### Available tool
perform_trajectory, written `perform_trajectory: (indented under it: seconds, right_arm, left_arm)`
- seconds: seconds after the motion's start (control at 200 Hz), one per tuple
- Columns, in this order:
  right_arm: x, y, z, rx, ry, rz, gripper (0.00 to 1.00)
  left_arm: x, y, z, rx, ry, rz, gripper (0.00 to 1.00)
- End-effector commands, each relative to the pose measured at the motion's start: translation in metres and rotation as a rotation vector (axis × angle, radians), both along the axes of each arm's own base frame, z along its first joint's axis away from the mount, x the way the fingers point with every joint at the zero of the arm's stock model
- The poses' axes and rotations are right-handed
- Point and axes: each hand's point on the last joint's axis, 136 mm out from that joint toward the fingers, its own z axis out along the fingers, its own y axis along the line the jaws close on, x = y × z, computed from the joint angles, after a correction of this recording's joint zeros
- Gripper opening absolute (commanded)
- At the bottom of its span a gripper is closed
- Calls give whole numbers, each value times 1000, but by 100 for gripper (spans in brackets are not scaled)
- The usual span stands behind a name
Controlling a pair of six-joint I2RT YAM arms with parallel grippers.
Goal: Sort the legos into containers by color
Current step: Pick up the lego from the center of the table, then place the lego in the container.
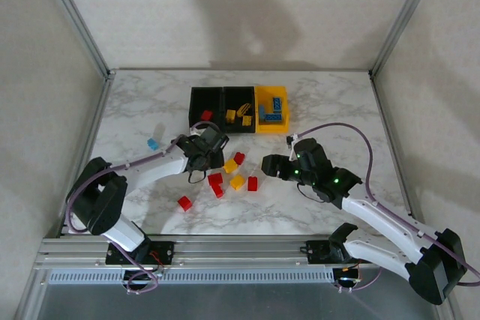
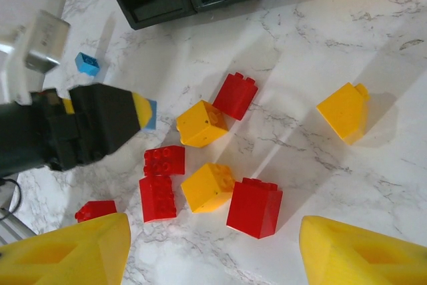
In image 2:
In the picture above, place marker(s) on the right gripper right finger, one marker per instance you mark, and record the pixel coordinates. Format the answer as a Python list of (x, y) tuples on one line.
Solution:
[(367, 265)]

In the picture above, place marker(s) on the yellow sloped lego brick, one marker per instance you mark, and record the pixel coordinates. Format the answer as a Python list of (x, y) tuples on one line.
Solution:
[(343, 115)]

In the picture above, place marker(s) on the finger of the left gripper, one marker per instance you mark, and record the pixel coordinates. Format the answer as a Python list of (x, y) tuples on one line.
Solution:
[(106, 118)]

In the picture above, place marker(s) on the red lego brick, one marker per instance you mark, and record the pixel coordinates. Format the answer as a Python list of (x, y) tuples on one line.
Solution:
[(255, 210), (235, 98), (156, 198), (165, 161), (95, 210)]

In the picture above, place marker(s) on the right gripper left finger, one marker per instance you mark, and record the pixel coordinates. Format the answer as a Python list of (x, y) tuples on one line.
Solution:
[(66, 258)]

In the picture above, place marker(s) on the small blue lego brick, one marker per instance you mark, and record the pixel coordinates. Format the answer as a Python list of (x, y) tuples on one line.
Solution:
[(87, 64), (153, 118)]

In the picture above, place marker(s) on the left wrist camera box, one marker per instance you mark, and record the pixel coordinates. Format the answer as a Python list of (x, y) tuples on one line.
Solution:
[(43, 41)]

